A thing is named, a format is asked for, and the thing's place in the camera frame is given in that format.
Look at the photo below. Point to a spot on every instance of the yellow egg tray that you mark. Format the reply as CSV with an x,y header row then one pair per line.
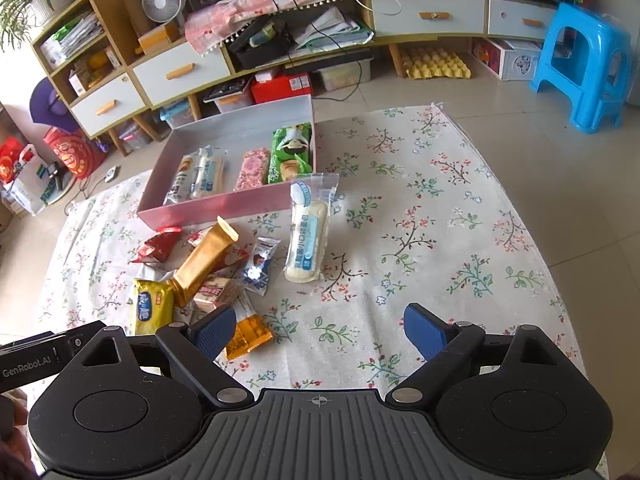
x,y
437,64

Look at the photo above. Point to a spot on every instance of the white shopping bag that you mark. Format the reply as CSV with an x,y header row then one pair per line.
x,y
30,185

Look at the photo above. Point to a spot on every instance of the white red printed box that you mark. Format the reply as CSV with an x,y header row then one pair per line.
x,y
510,60

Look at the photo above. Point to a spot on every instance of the purple round object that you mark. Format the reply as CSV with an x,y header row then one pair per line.
x,y
45,105

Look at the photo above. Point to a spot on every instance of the red gift bag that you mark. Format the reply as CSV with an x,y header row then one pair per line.
x,y
75,152

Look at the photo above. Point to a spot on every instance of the black open case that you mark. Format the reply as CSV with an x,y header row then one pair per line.
x,y
257,45

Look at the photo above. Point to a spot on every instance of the pink snack packet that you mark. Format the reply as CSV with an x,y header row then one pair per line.
x,y
251,169

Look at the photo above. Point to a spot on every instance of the person's left hand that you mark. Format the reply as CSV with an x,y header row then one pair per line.
x,y
19,412

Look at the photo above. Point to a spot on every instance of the stack of papers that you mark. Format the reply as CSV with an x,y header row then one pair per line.
x,y
330,30

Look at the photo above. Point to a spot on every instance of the pink cardboard box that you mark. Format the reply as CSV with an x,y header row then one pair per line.
x,y
220,130

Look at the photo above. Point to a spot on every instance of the gold snack packet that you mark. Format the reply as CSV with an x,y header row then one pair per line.
x,y
200,265

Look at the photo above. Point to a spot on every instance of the clear plastic storage box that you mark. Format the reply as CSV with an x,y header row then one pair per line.
x,y
345,75

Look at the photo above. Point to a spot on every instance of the red white snack packet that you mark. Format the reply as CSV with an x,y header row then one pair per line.
x,y
235,257

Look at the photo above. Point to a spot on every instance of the blue plastic stool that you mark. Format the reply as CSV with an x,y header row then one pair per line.
x,y
585,60

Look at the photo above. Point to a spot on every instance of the brown pastry packet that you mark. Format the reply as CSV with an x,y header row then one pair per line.
x,y
216,292

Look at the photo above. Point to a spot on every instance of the blue lidded plastic container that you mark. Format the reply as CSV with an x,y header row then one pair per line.
x,y
177,112

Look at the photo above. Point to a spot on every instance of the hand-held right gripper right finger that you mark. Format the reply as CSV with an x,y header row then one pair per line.
x,y
424,331

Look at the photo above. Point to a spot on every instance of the wooden cabinet with white drawers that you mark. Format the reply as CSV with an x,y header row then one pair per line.
x,y
165,72

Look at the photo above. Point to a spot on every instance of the pink tasselled cloth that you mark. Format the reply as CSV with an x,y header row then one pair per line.
x,y
220,20

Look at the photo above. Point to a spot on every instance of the floral cloth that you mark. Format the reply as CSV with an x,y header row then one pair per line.
x,y
425,210

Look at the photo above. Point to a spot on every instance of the long white bread packet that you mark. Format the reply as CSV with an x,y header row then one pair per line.
x,y
306,240

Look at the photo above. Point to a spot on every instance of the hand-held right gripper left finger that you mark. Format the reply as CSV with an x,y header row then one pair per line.
x,y
216,329

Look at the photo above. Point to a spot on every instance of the orange snack packet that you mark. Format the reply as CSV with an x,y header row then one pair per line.
x,y
250,335

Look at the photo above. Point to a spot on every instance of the white desk fan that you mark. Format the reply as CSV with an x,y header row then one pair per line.
x,y
162,0

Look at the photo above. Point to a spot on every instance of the dark red snack packet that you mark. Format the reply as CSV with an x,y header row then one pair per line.
x,y
157,247

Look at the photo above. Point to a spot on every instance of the yellow snack packet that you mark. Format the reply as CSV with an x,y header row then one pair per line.
x,y
150,307

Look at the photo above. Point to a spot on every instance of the green snack packet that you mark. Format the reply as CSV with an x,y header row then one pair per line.
x,y
290,152

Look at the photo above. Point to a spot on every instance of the small silver blue snack packet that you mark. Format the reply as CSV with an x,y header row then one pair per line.
x,y
257,267

